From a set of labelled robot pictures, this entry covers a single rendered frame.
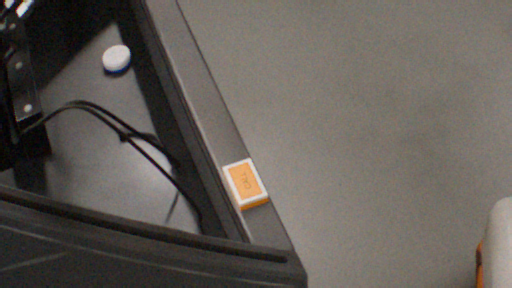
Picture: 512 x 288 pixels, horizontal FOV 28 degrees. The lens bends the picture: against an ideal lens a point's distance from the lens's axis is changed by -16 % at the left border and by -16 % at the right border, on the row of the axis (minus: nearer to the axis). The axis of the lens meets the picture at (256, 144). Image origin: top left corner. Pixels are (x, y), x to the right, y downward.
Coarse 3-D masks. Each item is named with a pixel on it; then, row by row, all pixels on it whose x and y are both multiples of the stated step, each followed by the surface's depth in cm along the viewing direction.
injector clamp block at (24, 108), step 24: (0, 0) 138; (24, 48) 132; (24, 72) 129; (24, 96) 126; (0, 120) 126; (24, 120) 124; (0, 144) 126; (24, 144) 128; (48, 144) 129; (0, 168) 129
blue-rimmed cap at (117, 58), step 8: (112, 48) 148; (120, 48) 148; (104, 56) 147; (112, 56) 147; (120, 56) 147; (128, 56) 147; (104, 64) 147; (112, 64) 146; (120, 64) 146; (128, 64) 148; (112, 72) 147
